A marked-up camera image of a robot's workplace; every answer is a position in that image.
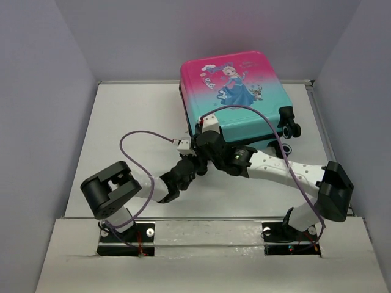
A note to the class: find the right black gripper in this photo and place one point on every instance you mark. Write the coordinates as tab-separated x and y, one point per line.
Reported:
201	154

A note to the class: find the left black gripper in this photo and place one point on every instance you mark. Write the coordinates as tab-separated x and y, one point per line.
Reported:
192	157

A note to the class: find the pink teal kids suitcase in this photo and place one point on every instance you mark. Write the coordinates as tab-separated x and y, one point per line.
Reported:
251	104

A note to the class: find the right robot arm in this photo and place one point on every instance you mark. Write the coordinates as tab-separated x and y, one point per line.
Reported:
327	189

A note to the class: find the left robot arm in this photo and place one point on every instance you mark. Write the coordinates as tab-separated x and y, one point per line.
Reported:
107	191

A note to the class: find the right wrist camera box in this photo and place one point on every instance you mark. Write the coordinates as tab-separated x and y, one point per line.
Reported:
209	123

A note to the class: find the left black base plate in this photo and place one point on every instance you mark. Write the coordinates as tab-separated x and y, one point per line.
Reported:
137	242

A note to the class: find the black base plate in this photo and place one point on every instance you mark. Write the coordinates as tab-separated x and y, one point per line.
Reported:
281	241
137	242

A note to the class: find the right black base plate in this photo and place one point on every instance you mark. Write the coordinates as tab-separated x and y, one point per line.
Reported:
281	241

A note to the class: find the aluminium table rail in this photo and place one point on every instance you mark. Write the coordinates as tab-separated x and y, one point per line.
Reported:
252	218

